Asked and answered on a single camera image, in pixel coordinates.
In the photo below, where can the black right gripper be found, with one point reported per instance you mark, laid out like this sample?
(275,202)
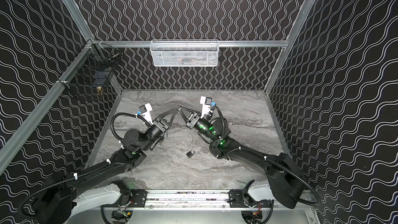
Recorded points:
(191,120)

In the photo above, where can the black wire wall basket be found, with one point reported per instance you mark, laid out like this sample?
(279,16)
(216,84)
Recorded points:
(95,70)

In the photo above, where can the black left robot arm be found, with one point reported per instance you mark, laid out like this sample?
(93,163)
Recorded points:
(59,199)

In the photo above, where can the white mesh wall basket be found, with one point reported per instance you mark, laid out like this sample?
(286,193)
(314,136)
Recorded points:
(185,52)

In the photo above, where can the black padlock farther back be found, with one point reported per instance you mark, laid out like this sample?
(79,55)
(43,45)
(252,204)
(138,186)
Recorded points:
(190,154)

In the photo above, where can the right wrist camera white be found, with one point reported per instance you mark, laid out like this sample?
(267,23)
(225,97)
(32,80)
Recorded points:
(206,103)

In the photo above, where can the brass fitting in basket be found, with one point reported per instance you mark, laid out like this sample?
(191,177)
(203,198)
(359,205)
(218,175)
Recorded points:
(99,91)

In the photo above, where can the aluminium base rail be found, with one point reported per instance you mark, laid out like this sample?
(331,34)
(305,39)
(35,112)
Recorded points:
(197,200)

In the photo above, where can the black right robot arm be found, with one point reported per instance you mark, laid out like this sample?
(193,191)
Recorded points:
(284,181)

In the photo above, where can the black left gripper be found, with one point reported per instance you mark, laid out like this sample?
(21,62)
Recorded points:
(159,123)

